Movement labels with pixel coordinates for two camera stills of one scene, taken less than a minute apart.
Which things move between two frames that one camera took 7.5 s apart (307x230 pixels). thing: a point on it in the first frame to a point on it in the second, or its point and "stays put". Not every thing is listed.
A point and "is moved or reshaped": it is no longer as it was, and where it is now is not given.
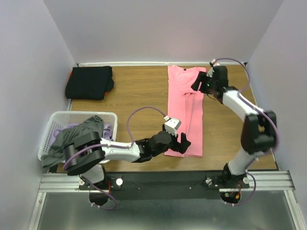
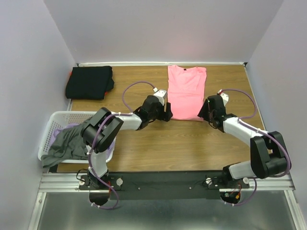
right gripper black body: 207,85 to 211,116
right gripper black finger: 201,75 to 205,111
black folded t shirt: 89,83 stays put
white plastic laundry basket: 60,119 stays put
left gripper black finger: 184,143 to 168,114
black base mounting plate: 165,185 stays put
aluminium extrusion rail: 260,181 stays put
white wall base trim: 156,63 stays put
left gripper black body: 173,144 to 159,112
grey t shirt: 56,154 stays put
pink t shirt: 186,105 is moved or reshaped
